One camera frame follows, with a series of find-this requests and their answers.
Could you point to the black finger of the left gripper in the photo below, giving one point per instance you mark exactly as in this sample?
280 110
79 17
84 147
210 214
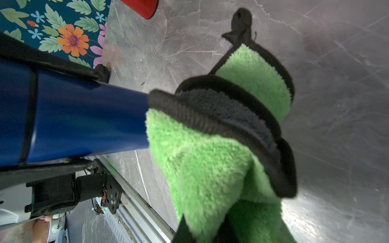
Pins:
14 50

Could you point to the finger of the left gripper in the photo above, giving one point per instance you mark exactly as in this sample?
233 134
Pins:
31 172

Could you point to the dark blue thermos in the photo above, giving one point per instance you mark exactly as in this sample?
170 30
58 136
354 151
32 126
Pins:
47 116

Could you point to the red thermos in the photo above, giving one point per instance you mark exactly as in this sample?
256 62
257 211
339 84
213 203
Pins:
145 8

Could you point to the green microfiber cloth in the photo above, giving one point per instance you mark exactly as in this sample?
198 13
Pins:
217 139

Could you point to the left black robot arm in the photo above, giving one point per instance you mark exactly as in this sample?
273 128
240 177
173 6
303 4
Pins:
51 186

